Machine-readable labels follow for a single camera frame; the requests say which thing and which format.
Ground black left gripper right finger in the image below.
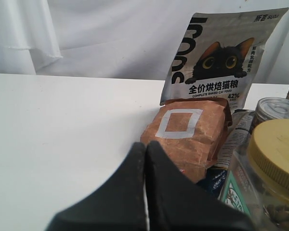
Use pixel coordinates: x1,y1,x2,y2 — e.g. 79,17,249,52
145,141,255,231

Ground clear jar gold lid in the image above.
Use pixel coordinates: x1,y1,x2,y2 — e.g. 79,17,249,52
220,119,289,231

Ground blue printed snack packet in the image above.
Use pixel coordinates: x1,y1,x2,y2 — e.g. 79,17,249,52
197,109,255,198

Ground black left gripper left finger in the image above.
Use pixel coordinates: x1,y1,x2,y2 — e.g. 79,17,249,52
52,142,147,231

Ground grey cat food pouch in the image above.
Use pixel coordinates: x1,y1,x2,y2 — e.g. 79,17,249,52
160,8,287,111

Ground metal pull-tab can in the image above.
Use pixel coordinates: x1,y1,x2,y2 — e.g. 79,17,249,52
251,97,289,129

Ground pink brown paper package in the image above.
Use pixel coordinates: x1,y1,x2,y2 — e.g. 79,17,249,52
140,98,232,183

